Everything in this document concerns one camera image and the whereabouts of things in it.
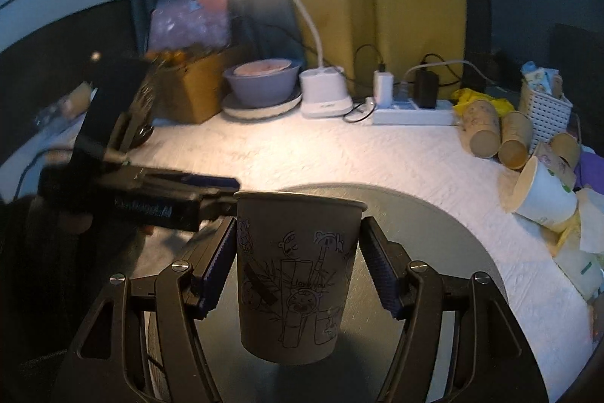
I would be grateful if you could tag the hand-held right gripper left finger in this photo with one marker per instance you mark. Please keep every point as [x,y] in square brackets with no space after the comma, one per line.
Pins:
[218,263]

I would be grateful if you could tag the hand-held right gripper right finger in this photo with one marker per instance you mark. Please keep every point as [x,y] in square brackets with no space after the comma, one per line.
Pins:
[377,267]

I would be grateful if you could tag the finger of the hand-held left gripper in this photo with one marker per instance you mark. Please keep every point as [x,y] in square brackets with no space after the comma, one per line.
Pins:
[198,182]
[155,210]

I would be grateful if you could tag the brown printed paper cup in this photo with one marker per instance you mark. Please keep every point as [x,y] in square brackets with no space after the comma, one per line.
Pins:
[292,271]

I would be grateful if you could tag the white paper cup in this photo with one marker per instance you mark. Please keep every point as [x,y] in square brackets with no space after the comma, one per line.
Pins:
[547,195]

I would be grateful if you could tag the round grey tray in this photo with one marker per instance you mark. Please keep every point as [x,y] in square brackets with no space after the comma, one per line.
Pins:
[424,252]

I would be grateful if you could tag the cardboard box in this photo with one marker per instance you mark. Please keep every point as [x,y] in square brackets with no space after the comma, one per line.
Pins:
[198,86]

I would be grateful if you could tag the clear plastic bag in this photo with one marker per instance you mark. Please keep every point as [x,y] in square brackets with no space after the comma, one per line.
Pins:
[188,23]

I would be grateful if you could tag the white plate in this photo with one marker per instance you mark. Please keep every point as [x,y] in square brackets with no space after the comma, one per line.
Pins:
[283,108]

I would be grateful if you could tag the white textured table cloth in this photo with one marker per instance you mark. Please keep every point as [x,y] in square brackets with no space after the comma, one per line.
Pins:
[368,153]

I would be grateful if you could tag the purple bowl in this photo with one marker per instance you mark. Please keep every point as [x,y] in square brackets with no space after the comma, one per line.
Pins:
[259,84]

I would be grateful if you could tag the white power strip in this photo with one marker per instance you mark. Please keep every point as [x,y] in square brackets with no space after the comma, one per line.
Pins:
[415,116]

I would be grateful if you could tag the white desk lamp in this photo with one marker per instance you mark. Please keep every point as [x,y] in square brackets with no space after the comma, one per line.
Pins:
[325,91]

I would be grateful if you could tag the white charger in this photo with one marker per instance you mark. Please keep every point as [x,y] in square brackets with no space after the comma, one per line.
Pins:
[383,86]

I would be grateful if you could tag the black power adapter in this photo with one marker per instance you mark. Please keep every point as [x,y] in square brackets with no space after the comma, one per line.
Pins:
[425,89]

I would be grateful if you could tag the yellow plastic bag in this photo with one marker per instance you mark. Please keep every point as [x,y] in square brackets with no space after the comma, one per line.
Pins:
[472,95]

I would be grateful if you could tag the pale packet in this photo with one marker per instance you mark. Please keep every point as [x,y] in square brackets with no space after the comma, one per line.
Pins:
[580,268]

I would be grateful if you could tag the white plastic basket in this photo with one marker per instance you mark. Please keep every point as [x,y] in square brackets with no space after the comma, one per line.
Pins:
[547,119]

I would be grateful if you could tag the packets in basket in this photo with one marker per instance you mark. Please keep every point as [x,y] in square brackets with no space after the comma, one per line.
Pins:
[542,77]

